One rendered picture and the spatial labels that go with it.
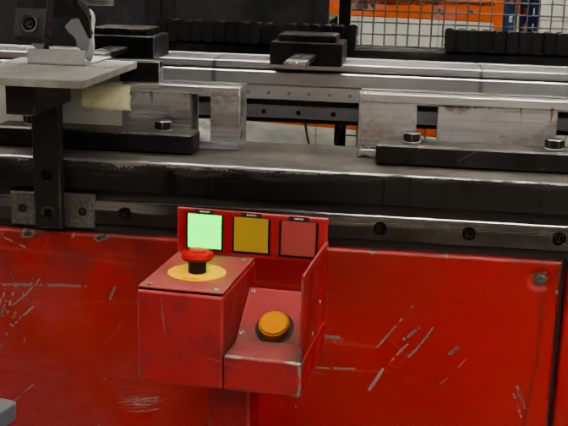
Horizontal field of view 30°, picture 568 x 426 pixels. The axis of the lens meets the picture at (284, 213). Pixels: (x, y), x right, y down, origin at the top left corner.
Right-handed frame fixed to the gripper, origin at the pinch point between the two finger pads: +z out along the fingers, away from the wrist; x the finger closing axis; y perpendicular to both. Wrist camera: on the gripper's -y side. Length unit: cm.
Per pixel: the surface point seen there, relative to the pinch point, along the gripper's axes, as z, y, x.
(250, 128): 360, 295, 45
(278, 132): 358, 292, 28
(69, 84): -12.6, -17.0, -7.6
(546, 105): 6, 0, -69
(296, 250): 3.0, -29.6, -36.9
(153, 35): 15.7, 20.8, -6.5
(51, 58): -2.5, -3.0, 0.9
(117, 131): 7.1, -7.8, -8.1
